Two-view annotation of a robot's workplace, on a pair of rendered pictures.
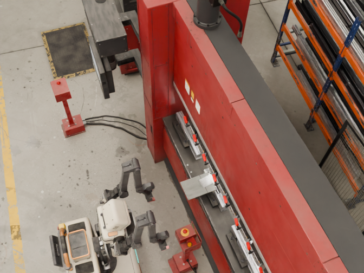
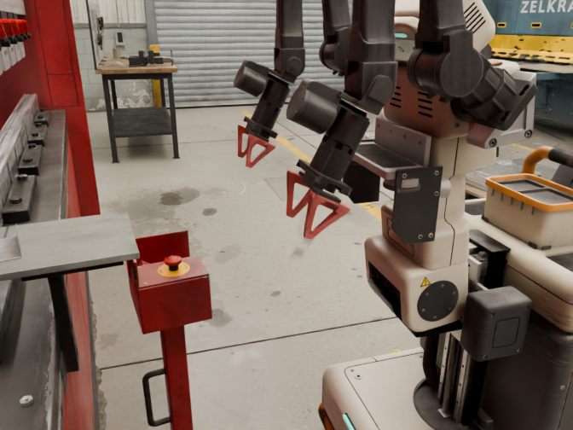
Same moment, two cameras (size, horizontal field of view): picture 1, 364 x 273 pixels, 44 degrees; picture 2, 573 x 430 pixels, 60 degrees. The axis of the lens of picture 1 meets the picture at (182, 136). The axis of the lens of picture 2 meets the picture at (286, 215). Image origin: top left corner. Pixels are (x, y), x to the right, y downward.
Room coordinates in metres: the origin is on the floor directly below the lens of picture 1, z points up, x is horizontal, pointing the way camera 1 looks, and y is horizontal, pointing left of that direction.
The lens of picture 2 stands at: (2.35, 0.24, 1.31)
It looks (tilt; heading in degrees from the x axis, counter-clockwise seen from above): 21 degrees down; 183
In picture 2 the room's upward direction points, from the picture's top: straight up
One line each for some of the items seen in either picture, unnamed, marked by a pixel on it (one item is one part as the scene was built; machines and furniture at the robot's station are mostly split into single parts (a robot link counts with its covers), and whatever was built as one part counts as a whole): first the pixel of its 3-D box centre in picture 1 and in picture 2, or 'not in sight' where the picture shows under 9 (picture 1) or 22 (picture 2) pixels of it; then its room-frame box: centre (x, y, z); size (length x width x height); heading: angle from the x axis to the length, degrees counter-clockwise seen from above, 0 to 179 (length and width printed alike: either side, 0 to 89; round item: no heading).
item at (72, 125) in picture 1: (66, 108); not in sight; (2.84, 1.29, 0.41); 0.25 x 0.20 x 0.83; 115
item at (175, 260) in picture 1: (182, 262); not in sight; (1.31, -0.07, 0.06); 0.25 x 0.20 x 0.12; 117
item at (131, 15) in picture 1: (129, 31); not in sight; (2.82, 0.50, 1.67); 0.40 x 0.24 x 0.07; 25
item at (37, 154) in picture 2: not in sight; (31, 159); (0.83, -0.67, 0.89); 0.30 x 0.05 x 0.03; 25
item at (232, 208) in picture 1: (236, 206); not in sight; (1.42, -0.45, 1.26); 0.15 x 0.09 x 0.17; 25
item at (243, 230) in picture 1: (247, 228); not in sight; (1.24, -0.54, 1.26); 0.15 x 0.09 x 0.17; 25
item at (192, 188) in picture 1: (197, 186); (41, 245); (1.70, -0.16, 1.00); 0.26 x 0.18 x 0.01; 115
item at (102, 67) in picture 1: (102, 66); not in sight; (2.62, 0.74, 1.42); 0.45 x 0.12 x 0.36; 22
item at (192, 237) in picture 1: (188, 238); (166, 273); (1.32, -0.10, 0.75); 0.20 x 0.16 x 0.18; 27
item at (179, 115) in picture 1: (188, 135); not in sight; (2.26, -0.06, 0.92); 0.50 x 0.06 x 0.10; 25
